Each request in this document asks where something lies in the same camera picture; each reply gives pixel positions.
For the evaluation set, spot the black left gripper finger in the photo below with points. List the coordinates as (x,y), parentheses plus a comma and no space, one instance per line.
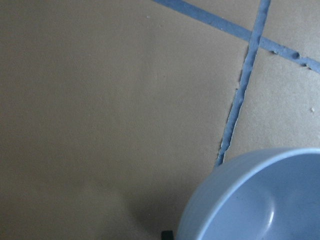
(167,235)

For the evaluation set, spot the blue bowl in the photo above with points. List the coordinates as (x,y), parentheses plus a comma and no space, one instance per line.
(269,194)

